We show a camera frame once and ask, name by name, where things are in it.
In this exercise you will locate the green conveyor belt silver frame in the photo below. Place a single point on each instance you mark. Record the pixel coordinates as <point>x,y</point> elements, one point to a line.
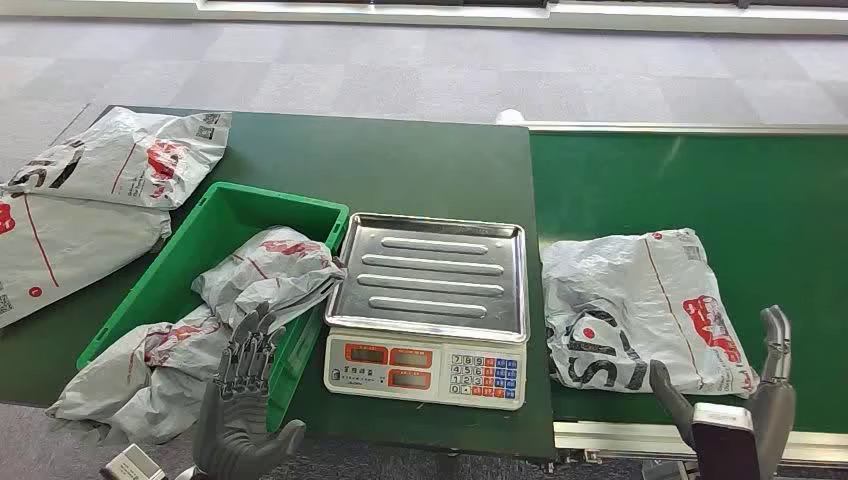
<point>729,185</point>

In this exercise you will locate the grey courier bag QR labels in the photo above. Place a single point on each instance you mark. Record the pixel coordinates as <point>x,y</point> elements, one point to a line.
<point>126,159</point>

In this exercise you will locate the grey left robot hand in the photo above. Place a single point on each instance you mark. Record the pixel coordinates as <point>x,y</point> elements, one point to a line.
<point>232,424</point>

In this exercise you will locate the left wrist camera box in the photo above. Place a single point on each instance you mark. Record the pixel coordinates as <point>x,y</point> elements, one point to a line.
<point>132,464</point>

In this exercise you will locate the dark green table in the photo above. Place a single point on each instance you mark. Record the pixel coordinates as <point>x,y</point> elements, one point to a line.
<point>397,166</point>

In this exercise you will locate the small white round object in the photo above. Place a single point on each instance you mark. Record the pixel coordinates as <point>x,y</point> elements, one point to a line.
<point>509,117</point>

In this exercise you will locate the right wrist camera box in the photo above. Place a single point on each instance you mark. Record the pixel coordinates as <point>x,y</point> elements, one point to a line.
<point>725,444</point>

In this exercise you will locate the green plastic bin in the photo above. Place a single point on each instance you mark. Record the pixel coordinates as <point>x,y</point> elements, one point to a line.
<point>218,225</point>

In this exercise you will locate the white electronic scale steel tray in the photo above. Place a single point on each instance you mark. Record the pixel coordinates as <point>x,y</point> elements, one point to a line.
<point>430,278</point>

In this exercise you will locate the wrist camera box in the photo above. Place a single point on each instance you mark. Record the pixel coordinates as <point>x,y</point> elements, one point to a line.
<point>132,464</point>
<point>725,444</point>

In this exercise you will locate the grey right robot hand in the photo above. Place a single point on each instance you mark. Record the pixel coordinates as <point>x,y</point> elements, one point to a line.
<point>776,404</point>

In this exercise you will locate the crumpled grey courier bag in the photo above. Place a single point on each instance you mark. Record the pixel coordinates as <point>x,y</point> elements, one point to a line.
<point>166,378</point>
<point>272,272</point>

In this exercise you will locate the grey courier bag black lettering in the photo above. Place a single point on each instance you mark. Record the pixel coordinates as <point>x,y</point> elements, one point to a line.
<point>636,305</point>

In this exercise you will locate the large flat grey courier bag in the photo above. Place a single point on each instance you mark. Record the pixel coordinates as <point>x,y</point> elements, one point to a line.
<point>73,252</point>

